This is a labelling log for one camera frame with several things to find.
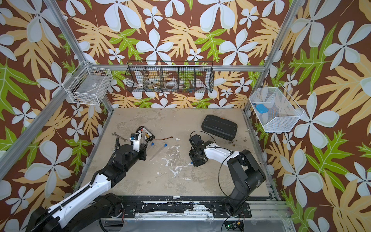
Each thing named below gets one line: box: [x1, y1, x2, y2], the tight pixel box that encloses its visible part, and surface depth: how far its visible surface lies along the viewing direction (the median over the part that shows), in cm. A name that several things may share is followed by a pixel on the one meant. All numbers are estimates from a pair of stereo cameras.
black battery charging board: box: [135, 125, 156, 144], surface depth 108 cm
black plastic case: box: [201, 114, 238, 141], surface depth 103 cm
